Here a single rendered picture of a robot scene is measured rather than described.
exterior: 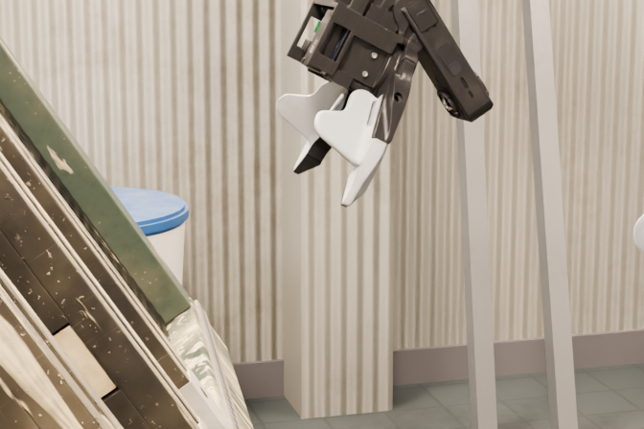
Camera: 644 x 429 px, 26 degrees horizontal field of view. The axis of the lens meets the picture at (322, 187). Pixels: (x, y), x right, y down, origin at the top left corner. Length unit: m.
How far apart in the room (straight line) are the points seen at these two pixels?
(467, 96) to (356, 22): 0.11
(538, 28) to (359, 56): 3.14
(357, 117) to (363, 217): 3.26
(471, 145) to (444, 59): 3.02
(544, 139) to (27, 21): 1.58
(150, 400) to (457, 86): 0.48
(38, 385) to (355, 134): 0.30
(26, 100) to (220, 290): 2.35
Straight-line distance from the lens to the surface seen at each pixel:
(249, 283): 4.54
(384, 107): 1.07
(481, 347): 4.16
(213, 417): 1.60
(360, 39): 1.08
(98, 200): 2.28
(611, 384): 4.86
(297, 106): 1.17
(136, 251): 2.30
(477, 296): 4.15
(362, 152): 1.05
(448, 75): 1.12
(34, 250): 1.36
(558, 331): 4.18
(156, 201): 4.04
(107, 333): 1.38
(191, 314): 2.29
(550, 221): 4.17
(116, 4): 4.33
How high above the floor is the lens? 1.53
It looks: 11 degrees down
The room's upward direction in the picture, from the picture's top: straight up
